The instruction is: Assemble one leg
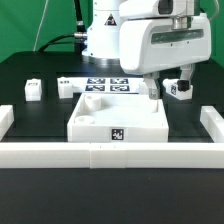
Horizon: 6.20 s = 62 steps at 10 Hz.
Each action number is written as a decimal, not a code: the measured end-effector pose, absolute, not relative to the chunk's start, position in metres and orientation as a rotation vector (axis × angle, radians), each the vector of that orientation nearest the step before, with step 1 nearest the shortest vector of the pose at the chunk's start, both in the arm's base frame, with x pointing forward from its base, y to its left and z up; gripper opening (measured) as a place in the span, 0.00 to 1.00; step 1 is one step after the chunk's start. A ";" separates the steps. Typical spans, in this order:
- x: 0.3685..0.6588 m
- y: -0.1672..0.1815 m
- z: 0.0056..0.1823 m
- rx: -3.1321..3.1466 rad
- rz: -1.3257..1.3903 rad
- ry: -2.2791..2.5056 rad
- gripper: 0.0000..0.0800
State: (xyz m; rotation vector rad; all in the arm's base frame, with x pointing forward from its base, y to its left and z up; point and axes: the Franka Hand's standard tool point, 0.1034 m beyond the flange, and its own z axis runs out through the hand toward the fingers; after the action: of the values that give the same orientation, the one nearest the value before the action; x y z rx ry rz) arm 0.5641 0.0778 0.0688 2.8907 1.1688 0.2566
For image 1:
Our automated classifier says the white square tabletop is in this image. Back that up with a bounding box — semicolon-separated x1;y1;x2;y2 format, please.
67;93;169;143

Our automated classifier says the thin white cable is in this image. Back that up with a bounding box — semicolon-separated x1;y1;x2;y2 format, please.
33;0;50;52

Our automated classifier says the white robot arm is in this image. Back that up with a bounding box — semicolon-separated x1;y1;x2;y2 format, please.
82;0;211;100

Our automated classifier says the fiducial marker sheet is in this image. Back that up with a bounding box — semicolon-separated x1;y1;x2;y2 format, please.
69;77;142;93

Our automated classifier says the white U-shaped fence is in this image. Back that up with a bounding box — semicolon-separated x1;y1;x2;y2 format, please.
0;105;224;169

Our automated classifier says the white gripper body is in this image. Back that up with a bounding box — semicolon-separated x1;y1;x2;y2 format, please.
119;14;211;75

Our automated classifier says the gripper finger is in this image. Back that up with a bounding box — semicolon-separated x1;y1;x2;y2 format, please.
177;64;195;92
143;72;159;100

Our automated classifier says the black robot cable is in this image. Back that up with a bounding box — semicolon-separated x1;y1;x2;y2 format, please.
37;0;88;53

